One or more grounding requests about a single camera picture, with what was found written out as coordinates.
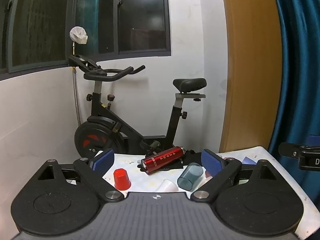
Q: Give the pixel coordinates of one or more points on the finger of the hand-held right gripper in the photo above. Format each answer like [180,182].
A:
[290,150]

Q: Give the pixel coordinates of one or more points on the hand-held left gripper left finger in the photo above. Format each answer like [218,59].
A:
[104,160]

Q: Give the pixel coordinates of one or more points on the white paper cup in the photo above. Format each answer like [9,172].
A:
[168,186]

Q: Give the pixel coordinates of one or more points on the transparent blue-grey cup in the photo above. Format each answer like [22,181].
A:
[190,175]

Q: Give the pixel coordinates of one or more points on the black exercise bike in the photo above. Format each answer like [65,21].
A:
[105,135]

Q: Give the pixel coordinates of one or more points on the blue curtain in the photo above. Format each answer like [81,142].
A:
[300,62]

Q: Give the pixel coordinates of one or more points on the blue paper piece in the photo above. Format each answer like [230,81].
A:
[248,161]

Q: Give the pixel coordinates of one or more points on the yellow wooden door panel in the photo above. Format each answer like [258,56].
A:
[250,67]

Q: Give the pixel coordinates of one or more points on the red metal bottle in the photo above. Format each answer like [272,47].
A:
[162,160]

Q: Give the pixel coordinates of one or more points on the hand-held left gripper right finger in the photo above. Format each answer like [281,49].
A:
[212,162]

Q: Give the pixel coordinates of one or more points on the black cloth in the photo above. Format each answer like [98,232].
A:
[192,157]

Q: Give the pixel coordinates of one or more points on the dark framed window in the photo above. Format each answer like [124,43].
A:
[82,17]

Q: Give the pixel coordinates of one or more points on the red plastic cup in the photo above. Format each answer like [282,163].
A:
[122,178]

